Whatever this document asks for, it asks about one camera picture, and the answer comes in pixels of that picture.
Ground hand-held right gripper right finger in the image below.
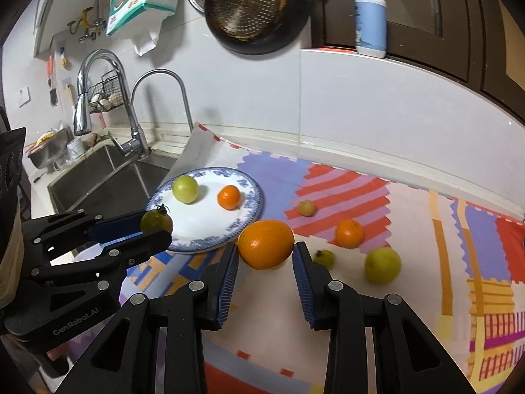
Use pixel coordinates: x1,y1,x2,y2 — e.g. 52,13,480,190
292,241,468,394

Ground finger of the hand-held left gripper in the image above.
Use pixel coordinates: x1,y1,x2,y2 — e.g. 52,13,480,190
30,230,173,297
21,209,146,261

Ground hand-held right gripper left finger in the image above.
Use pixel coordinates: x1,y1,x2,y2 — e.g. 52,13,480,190
68,243,241,394

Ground dark green tomato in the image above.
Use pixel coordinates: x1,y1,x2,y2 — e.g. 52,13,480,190
140,204,175,236

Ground small green fruit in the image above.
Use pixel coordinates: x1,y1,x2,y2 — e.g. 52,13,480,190
312,250,336,271

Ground large orange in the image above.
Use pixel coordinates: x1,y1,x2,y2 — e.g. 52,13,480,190
237,219,295,271

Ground blue patterned white plate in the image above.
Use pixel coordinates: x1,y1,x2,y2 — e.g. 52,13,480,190
146,167,263,253

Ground small orange tangerine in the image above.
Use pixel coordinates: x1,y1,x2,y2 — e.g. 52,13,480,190
335,219,366,249
217,185,242,211

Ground large yellow-green round fruit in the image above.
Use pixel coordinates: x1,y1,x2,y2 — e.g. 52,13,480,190
365,247,402,285

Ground stainless steel sink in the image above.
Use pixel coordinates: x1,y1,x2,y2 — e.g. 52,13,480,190
47,143,181,255

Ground large green round fruit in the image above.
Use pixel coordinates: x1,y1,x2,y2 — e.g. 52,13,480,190
172,175,200,205

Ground white cup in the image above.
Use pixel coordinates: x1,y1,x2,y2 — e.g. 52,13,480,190
67,137,85,160

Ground chrome pull-down faucet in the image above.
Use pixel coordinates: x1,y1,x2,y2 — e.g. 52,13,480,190
73,48,152,159

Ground metal dish tub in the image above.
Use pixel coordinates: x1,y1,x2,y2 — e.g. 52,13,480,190
28,127,74,171

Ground garlic bulbs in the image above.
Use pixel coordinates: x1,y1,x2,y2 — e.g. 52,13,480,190
90,92,124,110

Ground colourful printed mat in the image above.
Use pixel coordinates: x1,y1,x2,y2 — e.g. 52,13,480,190
123,122,525,394

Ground chrome gooseneck faucet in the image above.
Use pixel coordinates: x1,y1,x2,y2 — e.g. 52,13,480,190
130,69,195,132

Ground teal paper towel pack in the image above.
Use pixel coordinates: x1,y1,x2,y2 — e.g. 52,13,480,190
106,0,183,37

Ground golden metal colander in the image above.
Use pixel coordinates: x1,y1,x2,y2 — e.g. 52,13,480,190
204,0,290,42

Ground white pump bottle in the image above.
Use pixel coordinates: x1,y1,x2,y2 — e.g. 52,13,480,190
355,0,388,59

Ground black frying pan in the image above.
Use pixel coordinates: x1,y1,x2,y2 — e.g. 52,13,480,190
204,0,311,55

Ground black wire basket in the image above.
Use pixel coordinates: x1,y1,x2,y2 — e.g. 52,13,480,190
87,71,126,113

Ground brass wall tap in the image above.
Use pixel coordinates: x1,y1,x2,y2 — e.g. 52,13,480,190
68,0,105,45

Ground dark wooden window frame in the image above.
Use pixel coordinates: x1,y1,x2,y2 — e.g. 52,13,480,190
307,0,525,128

